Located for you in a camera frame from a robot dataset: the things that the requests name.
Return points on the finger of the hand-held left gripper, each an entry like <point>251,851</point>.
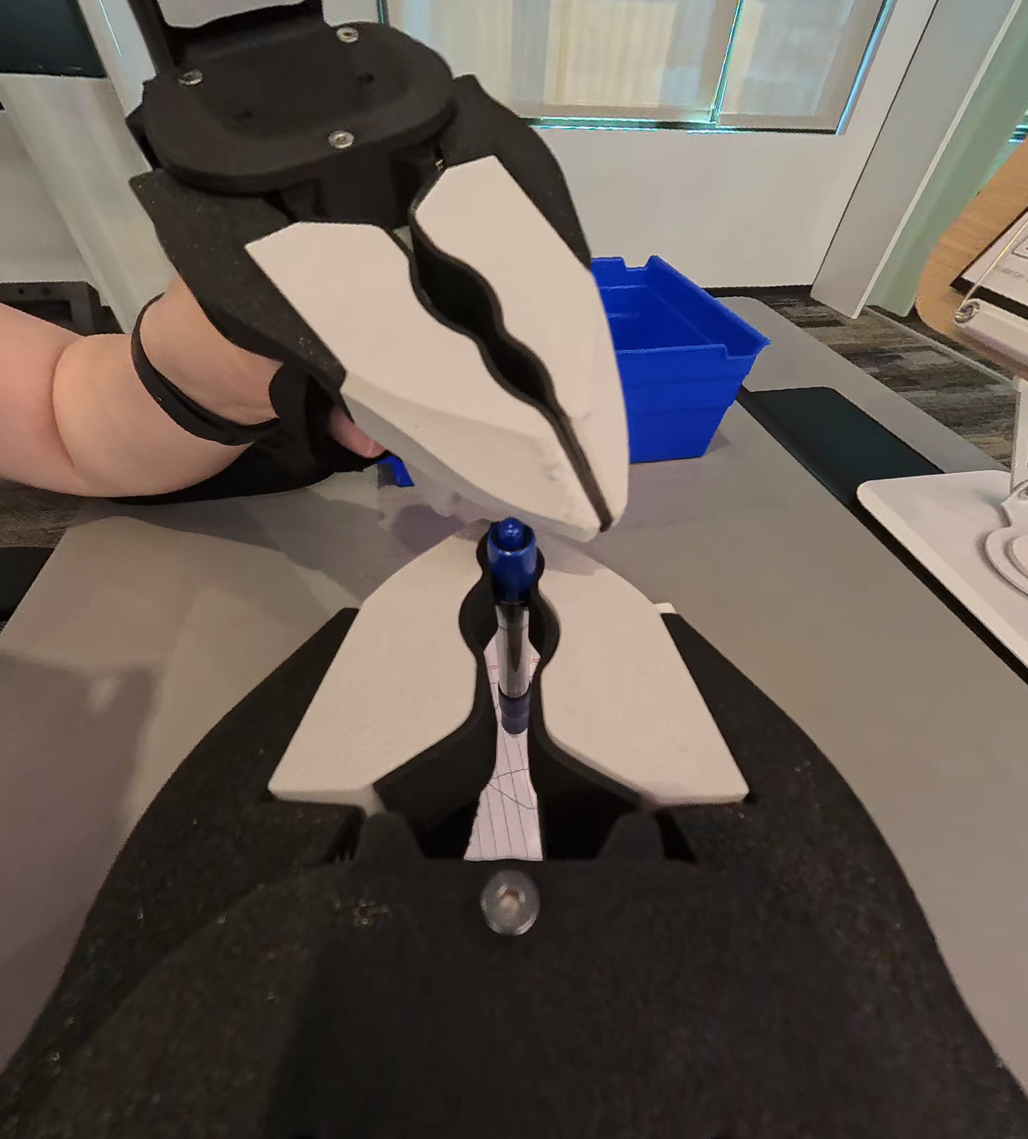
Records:
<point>531,294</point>
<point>371,338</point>

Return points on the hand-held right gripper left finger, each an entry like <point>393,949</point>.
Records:
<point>389,694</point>

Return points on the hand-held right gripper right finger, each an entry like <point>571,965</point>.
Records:
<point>638,703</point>

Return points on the blue retractable pen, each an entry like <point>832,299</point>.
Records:
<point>511,569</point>

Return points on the white lined notepad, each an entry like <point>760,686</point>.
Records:
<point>505,827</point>

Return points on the person's left forearm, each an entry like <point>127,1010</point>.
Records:
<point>51,418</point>

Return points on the person's left hand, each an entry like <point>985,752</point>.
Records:
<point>211,356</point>

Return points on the blue plastic bin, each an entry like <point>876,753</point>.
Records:
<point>674,391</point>

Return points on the black wrist watch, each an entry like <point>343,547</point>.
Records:
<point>149,387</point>

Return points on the glass window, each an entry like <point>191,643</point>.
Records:
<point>638,53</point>

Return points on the black monitor screen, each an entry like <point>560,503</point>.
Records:
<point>15,36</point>

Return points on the black desk mat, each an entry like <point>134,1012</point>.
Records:
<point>834,436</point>

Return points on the white and wood document stand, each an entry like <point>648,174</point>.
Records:
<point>941,534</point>

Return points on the black metal bracket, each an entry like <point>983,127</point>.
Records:
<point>78,307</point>

